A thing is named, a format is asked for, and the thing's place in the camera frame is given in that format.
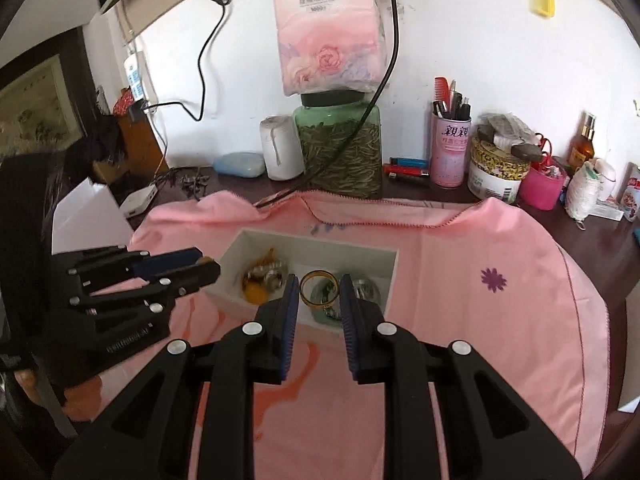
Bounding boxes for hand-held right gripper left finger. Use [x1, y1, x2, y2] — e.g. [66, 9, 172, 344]
[52, 273, 301, 480]

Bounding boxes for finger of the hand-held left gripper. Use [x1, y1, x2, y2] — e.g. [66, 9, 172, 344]
[69, 259, 222, 319]
[66, 246, 205, 289]

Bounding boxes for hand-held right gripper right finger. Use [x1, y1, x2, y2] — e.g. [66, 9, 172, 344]
[339, 273, 583, 480]

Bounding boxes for black white patterned ring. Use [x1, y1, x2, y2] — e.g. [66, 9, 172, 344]
[250, 266, 287, 292]

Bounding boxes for round amber pendant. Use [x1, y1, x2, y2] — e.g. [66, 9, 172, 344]
[241, 282, 268, 306]

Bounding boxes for silver bangle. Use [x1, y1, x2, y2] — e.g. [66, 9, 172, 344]
[350, 274, 384, 311]

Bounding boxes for yellow amber ring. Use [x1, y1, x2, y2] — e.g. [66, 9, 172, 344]
[299, 269, 343, 309]

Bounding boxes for amber bead necklace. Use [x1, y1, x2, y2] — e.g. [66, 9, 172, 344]
[250, 246, 281, 273]

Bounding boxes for white cardboard box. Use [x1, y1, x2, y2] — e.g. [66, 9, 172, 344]
[205, 229, 400, 346]

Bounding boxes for green jade bangle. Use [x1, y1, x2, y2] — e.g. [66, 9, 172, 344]
[305, 280, 351, 329]

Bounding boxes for white router box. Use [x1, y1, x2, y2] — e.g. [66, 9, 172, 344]
[120, 184, 159, 219]

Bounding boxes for pile of dark metal clips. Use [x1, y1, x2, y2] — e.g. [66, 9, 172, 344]
[171, 169, 212, 197]

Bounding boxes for white paper board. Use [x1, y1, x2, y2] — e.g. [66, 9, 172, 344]
[51, 177, 134, 257]

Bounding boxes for blue glasses case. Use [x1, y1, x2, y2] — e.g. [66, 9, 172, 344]
[212, 151, 267, 178]

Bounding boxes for pink printed cloth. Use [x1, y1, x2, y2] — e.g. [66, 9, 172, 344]
[65, 191, 611, 480]

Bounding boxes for green glass jar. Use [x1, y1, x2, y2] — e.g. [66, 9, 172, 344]
[292, 91, 383, 200]

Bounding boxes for framed picture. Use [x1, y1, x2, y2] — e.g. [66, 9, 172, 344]
[0, 51, 87, 162]

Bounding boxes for pink pen cup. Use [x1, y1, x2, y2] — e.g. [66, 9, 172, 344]
[431, 111, 472, 188]

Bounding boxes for yellow patterned tin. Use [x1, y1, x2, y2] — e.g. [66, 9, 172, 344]
[467, 137, 531, 205]

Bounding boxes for pink plastic basket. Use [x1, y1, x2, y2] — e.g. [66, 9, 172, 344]
[517, 162, 568, 212]

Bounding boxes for grey crumpled packet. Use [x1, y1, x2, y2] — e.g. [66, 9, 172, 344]
[476, 112, 537, 148]

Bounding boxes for red scissors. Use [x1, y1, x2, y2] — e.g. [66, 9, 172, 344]
[534, 132, 554, 167]

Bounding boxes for pink tissue pack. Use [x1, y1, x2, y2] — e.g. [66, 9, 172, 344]
[269, 0, 387, 98]

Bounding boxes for small white box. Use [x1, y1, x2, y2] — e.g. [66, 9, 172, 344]
[594, 201, 627, 222]

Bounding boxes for amber perfume bottle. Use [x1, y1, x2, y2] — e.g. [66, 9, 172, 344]
[567, 112, 598, 173]

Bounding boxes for red white can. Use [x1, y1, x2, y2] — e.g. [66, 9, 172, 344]
[621, 164, 640, 222]

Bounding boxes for thin black cable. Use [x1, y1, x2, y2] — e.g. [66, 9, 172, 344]
[135, 0, 233, 123]

